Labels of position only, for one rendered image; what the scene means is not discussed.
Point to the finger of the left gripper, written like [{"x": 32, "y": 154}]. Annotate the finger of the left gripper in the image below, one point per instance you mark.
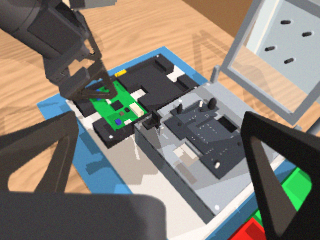
[
  {"x": 97, "y": 54},
  {"x": 96, "y": 71}
]

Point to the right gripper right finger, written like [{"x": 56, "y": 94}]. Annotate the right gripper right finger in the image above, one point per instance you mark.
[{"x": 280, "y": 219}]

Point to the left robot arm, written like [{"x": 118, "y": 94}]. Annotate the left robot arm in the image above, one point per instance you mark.
[{"x": 55, "y": 23}]

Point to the green circuit board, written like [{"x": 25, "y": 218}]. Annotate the green circuit board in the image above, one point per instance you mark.
[{"x": 119, "y": 111}]

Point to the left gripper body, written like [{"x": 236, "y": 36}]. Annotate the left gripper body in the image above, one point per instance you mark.
[{"x": 55, "y": 63}]

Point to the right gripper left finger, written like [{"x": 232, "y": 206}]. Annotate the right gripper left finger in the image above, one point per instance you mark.
[{"x": 19, "y": 147}]

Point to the green bin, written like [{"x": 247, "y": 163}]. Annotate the green bin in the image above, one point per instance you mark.
[{"x": 297, "y": 189}]

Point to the red bin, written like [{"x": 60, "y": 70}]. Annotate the red bin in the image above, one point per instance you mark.
[{"x": 254, "y": 232}]

